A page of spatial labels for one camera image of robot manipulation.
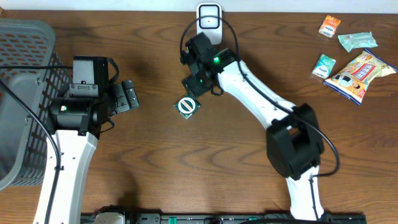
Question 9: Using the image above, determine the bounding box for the teal wet wipes pack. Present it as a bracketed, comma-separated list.
[338, 32, 378, 52]

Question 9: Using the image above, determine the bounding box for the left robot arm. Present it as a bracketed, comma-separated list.
[34, 56, 139, 223]

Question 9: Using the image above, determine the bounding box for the teal tissue pack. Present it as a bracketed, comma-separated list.
[312, 54, 336, 79]

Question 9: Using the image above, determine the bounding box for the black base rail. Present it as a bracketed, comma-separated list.
[80, 212, 368, 224]

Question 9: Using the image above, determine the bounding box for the large yellow snack bag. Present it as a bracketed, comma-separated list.
[323, 49, 397, 105]

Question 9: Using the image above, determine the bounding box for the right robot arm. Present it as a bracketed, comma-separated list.
[180, 33, 327, 221]

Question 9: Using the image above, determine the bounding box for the white barcode scanner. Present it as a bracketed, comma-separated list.
[197, 2, 223, 45]

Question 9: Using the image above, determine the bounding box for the orange tissue pack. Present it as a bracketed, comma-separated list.
[318, 15, 341, 38]

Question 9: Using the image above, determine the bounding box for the green Zam-Buk box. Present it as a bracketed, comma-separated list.
[174, 95, 201, 119]

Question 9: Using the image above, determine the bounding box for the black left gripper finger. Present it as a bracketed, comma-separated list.
[122, 80, 139, 109]
[113, 83, 130, 114]

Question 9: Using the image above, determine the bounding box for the grey plastic basket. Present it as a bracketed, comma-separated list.
[1, 19, 71, 189]

